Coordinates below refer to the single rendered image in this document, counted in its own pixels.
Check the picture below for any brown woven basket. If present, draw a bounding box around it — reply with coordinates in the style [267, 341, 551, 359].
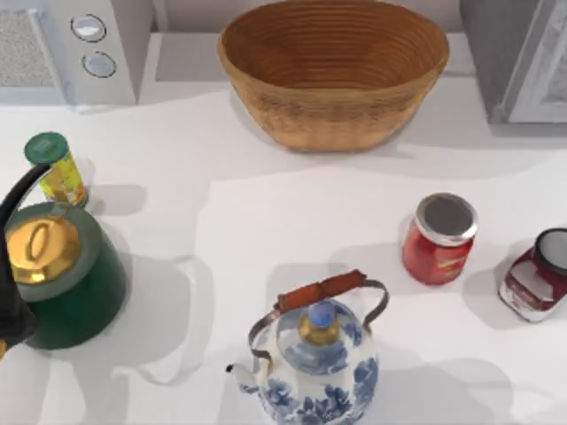
[216, 0, 451, 154]

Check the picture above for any red jar with silver lid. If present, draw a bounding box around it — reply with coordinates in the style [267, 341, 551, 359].
[401, 192, 480, 286]

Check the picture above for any blue and white kettle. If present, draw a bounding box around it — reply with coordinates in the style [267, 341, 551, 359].
[225, 267, 391, 425]

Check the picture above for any green kettle with gold lid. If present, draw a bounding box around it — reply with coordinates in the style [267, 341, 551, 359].
[0, 163, 130, 352]

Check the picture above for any yellow can with green lid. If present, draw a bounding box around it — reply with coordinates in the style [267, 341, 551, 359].
[23, 131, 90, 210]

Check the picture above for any pale microwave oven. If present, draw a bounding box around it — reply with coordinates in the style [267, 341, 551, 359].
[0, 0, 155, 108]

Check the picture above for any round microwave knob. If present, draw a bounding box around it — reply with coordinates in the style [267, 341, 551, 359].
[70, 13, 108, 43]
[81, 50, 118, 79]

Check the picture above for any dark red jar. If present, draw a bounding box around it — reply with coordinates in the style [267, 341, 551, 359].
[497, 228, 567, 324]

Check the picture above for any grey cabinet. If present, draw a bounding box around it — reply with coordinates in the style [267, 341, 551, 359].
[457, 0, 567, 136]

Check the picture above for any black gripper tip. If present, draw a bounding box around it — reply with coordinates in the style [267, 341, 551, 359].
[0, 259, 38, 360]

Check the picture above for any pale grey cabinet door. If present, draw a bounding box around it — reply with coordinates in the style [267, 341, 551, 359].
[503, 0, 567, 124]

